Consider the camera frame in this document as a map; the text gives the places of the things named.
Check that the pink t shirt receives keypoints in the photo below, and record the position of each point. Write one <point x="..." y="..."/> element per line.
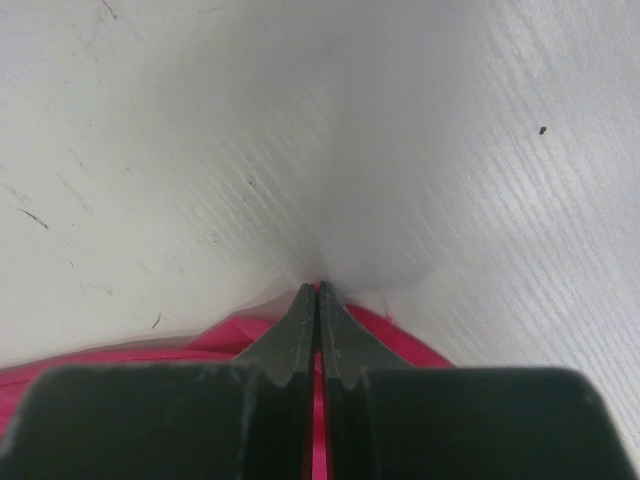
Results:
<point x="228" y="340"/>

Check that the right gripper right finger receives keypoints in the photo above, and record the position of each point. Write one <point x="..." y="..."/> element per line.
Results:
<point x="388" y="419"/>

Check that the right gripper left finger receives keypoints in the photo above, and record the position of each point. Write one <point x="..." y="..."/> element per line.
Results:
<point x="247" y="418"/>

